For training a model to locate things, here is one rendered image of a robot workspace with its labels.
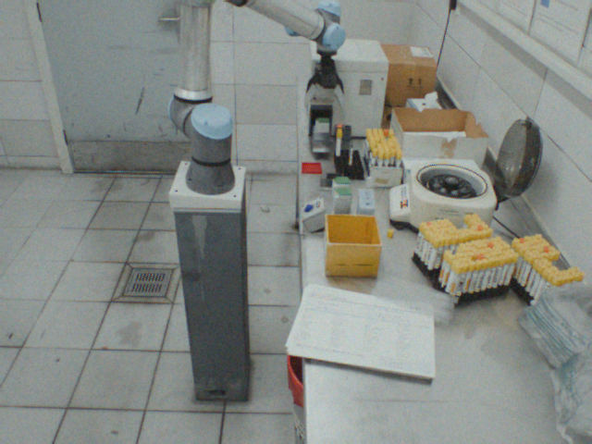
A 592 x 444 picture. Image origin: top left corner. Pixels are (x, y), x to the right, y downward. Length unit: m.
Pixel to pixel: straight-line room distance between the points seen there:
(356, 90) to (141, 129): 1.86
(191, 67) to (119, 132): 2.03
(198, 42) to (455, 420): 1.14
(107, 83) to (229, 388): 2.07
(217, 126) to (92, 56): 2.02
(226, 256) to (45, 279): 1.41
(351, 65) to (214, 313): 0.98
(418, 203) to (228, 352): 0.89
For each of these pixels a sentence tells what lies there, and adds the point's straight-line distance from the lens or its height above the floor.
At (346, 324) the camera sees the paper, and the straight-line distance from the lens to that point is 1.18.
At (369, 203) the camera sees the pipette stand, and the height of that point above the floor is 0.98.
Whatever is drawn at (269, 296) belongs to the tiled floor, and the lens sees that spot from 2.57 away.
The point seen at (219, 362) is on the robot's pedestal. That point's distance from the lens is 1.99.
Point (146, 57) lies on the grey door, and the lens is 3.34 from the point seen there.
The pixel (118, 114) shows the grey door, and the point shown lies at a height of 0.43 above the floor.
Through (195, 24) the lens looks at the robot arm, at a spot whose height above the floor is 1.36.
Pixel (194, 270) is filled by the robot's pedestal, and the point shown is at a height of 0.65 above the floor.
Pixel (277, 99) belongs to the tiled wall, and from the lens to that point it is 3.37.
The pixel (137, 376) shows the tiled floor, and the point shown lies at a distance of 2.30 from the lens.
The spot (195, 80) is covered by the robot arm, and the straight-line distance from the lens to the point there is 1.59.
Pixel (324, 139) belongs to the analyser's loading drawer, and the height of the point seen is 0.92.
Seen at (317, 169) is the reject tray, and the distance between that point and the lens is 1.78.
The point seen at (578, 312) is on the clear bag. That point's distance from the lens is 1.20.
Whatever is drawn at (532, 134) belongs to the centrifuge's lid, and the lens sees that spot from 1.49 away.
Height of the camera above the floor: 1.71
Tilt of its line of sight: 34 degrees down
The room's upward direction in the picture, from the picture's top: 2 degrees clockwise
